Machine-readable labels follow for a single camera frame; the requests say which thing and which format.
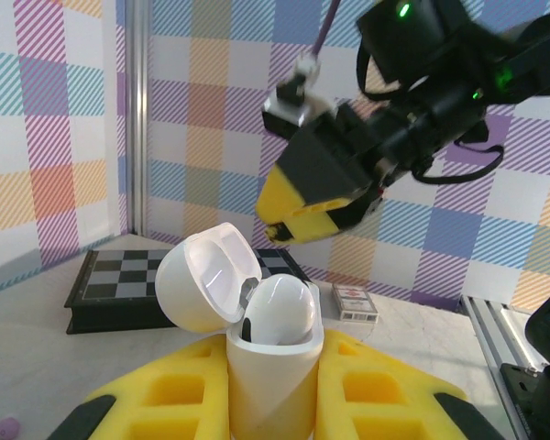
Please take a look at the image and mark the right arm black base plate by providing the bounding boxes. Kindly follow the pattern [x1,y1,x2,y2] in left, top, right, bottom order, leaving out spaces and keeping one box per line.
[498,361,550,440]

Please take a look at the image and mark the black grey chessboard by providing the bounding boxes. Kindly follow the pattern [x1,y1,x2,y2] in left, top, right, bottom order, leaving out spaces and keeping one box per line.
[63,247,314,336]

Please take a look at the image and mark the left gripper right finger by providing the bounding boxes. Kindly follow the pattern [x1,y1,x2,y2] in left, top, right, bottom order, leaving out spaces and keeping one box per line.
[314,327,503,440]

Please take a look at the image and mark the playing card box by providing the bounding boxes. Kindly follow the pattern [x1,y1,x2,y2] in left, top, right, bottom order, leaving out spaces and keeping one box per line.
[332,282,380,325]

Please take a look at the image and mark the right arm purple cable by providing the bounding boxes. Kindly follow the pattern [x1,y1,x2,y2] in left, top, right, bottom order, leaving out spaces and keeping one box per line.
[309,0,345,63]

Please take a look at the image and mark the long aluminium mounting rail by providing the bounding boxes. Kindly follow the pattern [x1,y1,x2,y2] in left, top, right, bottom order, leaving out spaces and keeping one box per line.
[457,292,537,440]

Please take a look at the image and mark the white earbud charging case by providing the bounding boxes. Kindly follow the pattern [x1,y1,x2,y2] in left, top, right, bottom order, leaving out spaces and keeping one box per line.
[154,222,325,440]

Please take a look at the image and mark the purple earbud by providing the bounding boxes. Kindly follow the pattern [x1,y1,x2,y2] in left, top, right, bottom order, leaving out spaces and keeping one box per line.
[0,415,22,439]

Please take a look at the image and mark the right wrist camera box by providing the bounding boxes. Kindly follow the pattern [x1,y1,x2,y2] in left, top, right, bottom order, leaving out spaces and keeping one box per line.
[260,54,339,139]

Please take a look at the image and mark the aluminium corner post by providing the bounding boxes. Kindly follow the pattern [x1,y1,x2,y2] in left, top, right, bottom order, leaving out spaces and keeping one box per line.
[126,0,151,237]

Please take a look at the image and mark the white earbud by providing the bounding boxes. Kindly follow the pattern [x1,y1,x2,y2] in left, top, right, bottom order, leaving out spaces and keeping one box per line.
[240,273,316,346]

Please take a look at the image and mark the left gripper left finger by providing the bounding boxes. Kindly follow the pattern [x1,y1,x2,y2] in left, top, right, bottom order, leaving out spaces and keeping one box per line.
[49,337,233,440]

